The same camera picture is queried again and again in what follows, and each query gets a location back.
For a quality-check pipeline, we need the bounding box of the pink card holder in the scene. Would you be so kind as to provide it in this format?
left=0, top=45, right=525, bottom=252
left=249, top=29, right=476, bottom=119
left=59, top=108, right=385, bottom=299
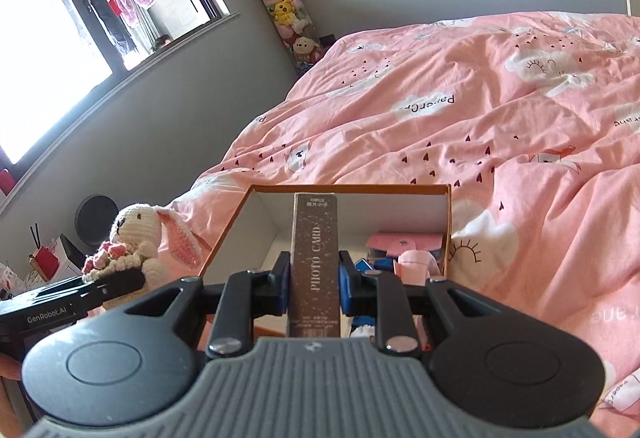
left=364, top=231, right=445, bottom=264

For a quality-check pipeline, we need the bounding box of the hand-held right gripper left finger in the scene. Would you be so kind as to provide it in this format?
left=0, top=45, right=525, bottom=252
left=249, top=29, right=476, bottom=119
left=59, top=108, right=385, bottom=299
left=119, top=252, right=293, bottom=361

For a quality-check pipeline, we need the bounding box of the pink cloth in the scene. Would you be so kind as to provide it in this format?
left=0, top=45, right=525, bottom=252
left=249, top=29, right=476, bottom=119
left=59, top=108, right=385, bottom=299
left=394, top=250, right=446, bottom=289

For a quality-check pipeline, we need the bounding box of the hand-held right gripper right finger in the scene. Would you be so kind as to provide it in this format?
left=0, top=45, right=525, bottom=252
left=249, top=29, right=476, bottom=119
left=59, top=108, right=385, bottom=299
left=339, top=251, right=512, bottom=359

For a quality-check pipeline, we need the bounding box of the person's left hand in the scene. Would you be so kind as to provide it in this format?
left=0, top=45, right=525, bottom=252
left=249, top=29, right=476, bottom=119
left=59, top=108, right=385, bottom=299
left=0, top=352, right=24, bottom=382

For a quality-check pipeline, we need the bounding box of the black round stool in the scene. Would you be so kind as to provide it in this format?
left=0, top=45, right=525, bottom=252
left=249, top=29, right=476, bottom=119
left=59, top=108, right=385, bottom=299
left=74, top=194, right=121, bottom=247

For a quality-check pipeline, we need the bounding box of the pink printed duvet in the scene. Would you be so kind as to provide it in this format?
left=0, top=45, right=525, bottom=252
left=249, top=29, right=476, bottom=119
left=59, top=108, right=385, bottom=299
left=164, top=12, right=640, bottom=438

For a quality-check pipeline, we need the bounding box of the orange cardboard box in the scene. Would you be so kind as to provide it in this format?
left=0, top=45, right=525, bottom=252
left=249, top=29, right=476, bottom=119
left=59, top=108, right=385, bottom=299
left=197, top=184, right=454, bottom=355

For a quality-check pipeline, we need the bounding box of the clear tube of plush toys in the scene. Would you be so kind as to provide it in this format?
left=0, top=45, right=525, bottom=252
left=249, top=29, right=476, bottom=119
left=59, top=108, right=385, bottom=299
left=239, top=0, right=327, bottom=74

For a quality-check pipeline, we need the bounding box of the dark hanging garment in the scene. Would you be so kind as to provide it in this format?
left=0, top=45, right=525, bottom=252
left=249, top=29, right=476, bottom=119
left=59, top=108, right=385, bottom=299
left=69, top=0, right=139, bottom=59

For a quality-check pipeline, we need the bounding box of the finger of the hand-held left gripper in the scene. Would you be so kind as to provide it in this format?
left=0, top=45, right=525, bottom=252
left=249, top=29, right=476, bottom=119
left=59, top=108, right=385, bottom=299
left=85, top=270, right=147, bottom=312

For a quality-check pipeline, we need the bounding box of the brown illustrated card box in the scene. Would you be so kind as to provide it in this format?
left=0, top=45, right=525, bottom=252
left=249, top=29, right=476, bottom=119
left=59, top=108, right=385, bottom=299
left=287, top=191, right=344, bottom=340

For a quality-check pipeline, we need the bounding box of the window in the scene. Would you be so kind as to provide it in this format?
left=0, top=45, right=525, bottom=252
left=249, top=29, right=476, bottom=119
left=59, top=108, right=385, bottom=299
left=0, top=0, right=237, bottom=215

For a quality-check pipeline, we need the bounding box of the white box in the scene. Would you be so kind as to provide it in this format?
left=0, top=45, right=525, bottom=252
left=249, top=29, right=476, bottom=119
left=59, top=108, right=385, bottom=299
left=57, top=232, right=89, bottom=277

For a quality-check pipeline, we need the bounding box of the crochet bunny with flowers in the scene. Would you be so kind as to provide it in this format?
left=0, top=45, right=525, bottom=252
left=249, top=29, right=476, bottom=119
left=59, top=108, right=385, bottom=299
left=81, top=203, right=204, bottom=309

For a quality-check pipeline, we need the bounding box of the red box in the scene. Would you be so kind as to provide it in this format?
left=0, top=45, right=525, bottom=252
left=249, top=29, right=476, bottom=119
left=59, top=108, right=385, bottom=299
left=27, top=245, right=66, bottom=282

